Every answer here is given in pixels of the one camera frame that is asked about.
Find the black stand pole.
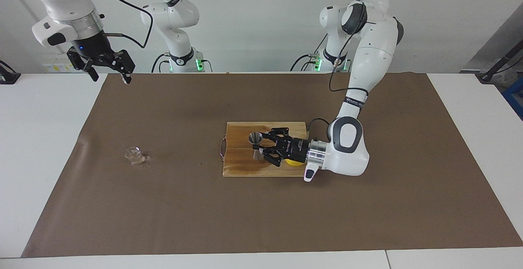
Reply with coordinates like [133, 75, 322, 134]
[476, 38, 523, 83]

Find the grey plastic bag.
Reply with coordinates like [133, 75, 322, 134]
[484, 68, 516, 89]

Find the brown paper table mat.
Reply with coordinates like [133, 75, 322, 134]
[20, 72, 523, 258]

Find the wooden cutting board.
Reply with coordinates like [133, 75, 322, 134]
[219, 121, 313, 178]

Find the small clear glass cup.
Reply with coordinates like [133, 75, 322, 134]
[124, 147, 151, 166]

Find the steel double jigger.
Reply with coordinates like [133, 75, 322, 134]
[248, 131, 266, 161]

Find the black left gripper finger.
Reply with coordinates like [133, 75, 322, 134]
[252, 143, 287, 167]
[261, 127, 291, 147]

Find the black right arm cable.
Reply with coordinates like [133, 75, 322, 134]
[102, 0, 155, 49]

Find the black table clamp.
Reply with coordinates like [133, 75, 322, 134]
[0, 60, 21, 85]

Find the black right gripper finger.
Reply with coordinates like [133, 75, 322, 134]
[104, 48, 135, 84]
[66, 46, 99, 82]

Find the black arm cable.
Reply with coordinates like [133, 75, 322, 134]
[102, 0, 155, 49]
[307, 24, 370, 139]

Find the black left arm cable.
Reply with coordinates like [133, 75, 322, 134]
[307, 24, 370, 139]

